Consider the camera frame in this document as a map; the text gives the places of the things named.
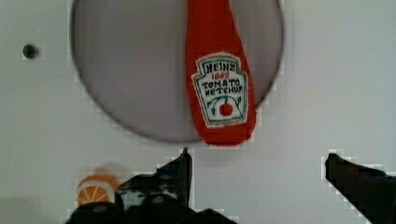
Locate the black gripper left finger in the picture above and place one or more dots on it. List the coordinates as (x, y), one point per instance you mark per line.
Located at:
(159, 198)

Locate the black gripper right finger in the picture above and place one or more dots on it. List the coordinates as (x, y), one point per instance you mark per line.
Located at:
(371, 191)

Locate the red plush ketchup bottle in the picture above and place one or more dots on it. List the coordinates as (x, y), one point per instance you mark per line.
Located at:
(218, 80)

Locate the grey round plate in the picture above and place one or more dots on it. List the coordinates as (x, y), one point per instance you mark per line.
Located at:
(129, 55)

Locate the orange slice toy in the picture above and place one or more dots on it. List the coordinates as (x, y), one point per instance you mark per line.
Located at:
(97, 189)

